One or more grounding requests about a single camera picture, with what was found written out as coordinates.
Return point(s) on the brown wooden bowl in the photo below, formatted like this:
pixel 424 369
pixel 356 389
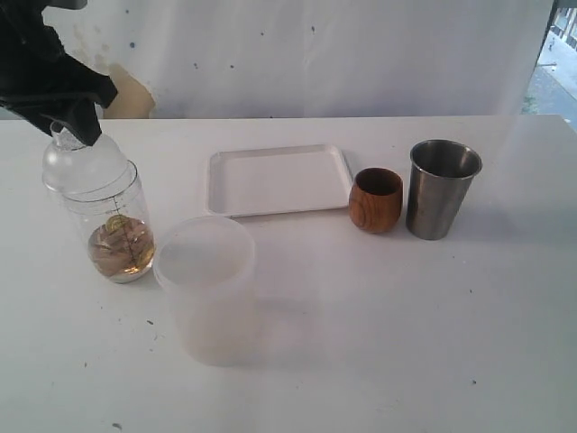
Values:
pixel 375 200

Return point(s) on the stainless steel cup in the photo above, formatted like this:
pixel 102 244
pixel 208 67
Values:
pixel 441 173

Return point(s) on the clear plastic shaker cup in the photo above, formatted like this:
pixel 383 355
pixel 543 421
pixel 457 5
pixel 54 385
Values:
pixel 90 215

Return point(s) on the brown chocolate pieces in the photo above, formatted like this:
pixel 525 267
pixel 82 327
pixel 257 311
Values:
pixel 126 251

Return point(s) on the gold coin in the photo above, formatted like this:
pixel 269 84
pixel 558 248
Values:
pixel 115 222

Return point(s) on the white rectangular tray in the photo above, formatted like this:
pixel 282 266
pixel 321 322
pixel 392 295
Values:
pixel 274 181

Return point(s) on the clear dome shaker lid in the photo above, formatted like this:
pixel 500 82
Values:
pixel 84 173

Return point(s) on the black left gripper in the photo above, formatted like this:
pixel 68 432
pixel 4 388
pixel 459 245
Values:
pixel 34 65

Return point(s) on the translucent plastic container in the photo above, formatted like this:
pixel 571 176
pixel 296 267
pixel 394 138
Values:
pixel 206 267

